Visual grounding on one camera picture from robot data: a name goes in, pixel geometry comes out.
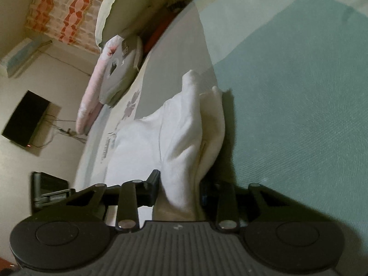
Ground orange patterned curtain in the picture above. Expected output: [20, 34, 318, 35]
[25, 0, 103, 54]

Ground grey storage bag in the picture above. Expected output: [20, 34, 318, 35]
[99, 35, 143, 106]

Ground white air conditioner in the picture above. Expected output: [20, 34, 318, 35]
[1, 37, 52, 77]

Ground black wall television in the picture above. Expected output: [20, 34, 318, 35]
[2, 90, 51, 148]

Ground white printed sweatshirt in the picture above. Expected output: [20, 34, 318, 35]
[105, 70, 225, 221]

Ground black wall cables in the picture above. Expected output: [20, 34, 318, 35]
[28, 49, 93, 150]

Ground patchwork pastel bed sheet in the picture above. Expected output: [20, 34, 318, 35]
[75, 0, 367, 275]

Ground cream pillow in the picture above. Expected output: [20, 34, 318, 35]
[95, 0, 151, 48]

